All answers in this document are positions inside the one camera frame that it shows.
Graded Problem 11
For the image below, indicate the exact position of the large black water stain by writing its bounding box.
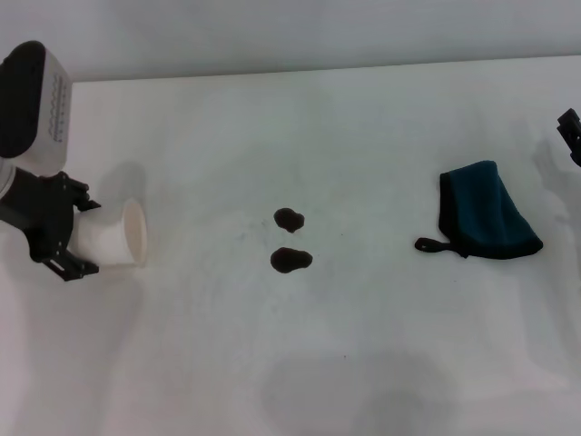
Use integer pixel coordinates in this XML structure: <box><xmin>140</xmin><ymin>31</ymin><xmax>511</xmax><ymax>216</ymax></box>
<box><xmin>270</xmin><ymin>246</ymin><xmax>314</xmax><ymax>275</ymax></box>

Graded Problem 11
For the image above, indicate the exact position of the translucent white plastic cup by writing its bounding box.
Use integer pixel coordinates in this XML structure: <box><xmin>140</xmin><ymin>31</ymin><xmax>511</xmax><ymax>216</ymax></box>
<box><xmin>70</xmin><ymin>197</ymin><xmax>149</xmax><ymax>269</ymax></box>

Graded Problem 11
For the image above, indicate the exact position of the blue rag with black trim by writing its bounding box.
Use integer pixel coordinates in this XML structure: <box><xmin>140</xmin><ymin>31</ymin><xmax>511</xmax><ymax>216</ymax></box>
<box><xmin>413</xmin><ymin>159</ymin><xmax>545</xmax><ymax>263</ymax></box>

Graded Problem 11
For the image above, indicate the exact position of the small black water stain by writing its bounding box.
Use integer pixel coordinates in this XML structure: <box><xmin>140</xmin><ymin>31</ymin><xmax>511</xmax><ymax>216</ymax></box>
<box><xmin>273</xmin><ymin>207</ymin><xmax>306</xmax><ymax>235</ymax></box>

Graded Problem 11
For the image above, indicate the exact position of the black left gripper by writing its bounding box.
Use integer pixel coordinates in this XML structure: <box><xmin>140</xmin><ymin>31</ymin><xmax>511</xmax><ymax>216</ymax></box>
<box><xmin>0</xmin><ymin>167</ymin><xmax>102</xmax><ymax>282</ymax></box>

